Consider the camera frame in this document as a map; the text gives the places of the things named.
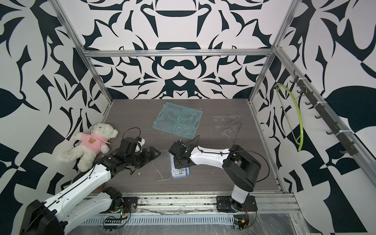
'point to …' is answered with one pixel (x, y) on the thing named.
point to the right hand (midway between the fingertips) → (177, 162)
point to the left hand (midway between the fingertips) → (155, 153)
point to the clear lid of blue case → (162, 165)
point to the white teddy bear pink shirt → (91, 144)
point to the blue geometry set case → (176, 173)
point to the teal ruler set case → (178, 120)
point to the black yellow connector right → (242, 223)
